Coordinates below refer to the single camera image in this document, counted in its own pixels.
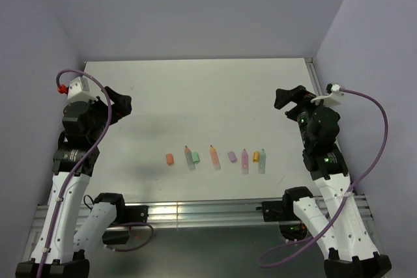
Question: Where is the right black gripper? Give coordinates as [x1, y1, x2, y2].
[274, 85, 333, 147]

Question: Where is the yellow pen cap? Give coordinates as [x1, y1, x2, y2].
[253, 151, 260, 163]

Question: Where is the green highlighter pen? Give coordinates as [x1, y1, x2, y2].
[258, 148, 266, 174]

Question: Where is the green pen cap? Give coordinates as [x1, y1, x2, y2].
[192, 151, 200, 163]

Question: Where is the orange highlighter pen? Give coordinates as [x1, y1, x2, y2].
[209, 145, 221, 171]

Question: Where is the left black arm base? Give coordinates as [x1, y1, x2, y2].
[102, 205, 149, 245]

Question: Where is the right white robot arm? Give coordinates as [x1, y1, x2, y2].
[274, 84, 392, 277]

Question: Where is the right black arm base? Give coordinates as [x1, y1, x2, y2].
[256, 201, 308, 241]

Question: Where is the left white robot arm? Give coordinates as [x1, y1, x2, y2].
[16, 87, 132, 277]

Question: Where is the pink highlighter pen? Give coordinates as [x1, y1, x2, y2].
[241, 148, 249, 174]

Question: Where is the orange pen cap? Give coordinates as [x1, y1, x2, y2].
[165, 154, 175, 165]

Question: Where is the purple pen cap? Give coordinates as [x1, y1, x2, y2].
[227, 151, 237, 163]

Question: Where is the grey pen orange tip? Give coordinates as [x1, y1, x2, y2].
[184, 146, 195, 171]

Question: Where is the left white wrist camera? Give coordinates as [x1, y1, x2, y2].
[67, 76, 95, 103]

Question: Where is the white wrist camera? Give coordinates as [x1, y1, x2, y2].
[310, 83, 345, 107]
[67, 76, 95, 103]

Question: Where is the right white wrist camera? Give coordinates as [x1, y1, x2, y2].
[310, 83, 345, 107]

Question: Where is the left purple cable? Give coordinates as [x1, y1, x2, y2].
[35, 69, 154, 278]

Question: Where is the purple cable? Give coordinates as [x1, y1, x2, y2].
[35, 69, 154, 278]
[259, 88, 389, 268]

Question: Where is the aluminium rail frame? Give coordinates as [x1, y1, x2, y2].
[17, 57, 391, 278]

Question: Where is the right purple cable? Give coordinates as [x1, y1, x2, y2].
[259, 88, 389, 268]

